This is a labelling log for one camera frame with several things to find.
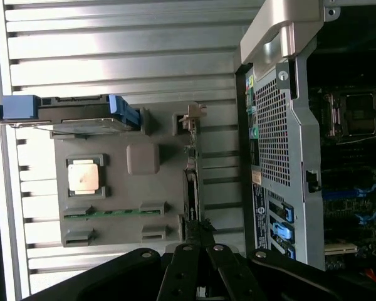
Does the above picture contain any CPU socket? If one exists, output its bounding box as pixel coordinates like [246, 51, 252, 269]
[327, 88, 376, 141]

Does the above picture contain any green RAM stick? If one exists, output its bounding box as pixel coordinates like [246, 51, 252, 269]
[64, 209, 164, 219]

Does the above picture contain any CPU chip with metal lid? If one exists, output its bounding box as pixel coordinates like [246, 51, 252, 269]
[68, 162, 100, 191]

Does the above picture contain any white expansion slot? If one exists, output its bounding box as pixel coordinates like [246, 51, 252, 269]
[324, 241, 358, 255]

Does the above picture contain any hard disk with blue rails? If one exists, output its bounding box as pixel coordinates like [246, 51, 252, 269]
[0, 93, 142, 132]

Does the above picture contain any grey plastic parts rack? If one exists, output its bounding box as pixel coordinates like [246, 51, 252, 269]
[50, 103, 207, 248]

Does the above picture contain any open black PC case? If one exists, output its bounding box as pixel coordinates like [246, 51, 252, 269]
[234, 0, 376, 273]

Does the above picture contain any green motherboard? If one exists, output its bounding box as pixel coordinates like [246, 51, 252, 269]
[310, 84, 376, 272]

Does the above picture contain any blue expansion slot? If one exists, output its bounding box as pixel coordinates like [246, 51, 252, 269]
[321, 184, 376, 201]

